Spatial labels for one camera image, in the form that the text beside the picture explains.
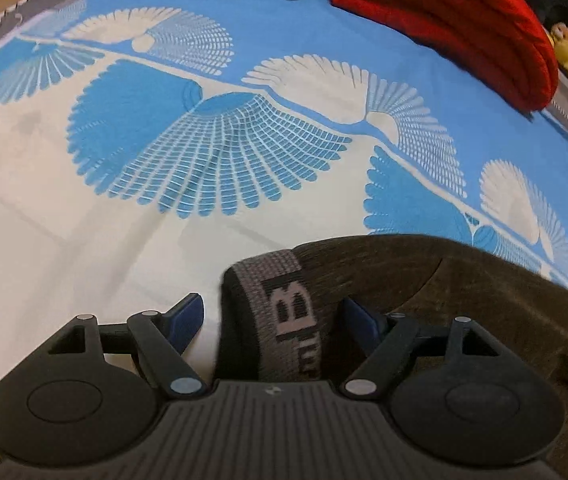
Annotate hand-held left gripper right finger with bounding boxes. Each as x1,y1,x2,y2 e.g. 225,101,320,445
337,296,502,401

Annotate red folded blanket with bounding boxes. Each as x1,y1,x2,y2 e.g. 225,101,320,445
331,0,560,113

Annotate dark brown corduroy pants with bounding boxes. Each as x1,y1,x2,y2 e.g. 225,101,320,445
214,234,568,443

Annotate blue white patterned bed sheet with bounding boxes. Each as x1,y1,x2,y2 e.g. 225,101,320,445
0,0,568,411

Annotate yellow plush toy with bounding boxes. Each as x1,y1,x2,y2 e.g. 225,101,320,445
548,22,568,63

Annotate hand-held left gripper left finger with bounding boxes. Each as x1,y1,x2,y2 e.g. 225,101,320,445
49,293,210,401

